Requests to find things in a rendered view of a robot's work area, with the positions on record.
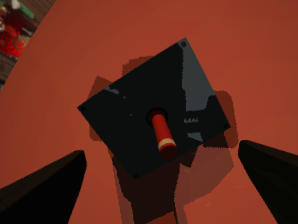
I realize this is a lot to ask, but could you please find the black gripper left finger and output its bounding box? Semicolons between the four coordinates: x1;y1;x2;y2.
0;149;88;224

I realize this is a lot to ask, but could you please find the red peg with white band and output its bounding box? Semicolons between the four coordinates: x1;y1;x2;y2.
150;109;178;160

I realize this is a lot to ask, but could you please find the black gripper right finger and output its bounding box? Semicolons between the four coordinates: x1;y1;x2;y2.
238;140;298;224

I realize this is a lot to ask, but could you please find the black square panel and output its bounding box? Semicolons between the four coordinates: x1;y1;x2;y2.
76;36;231;181

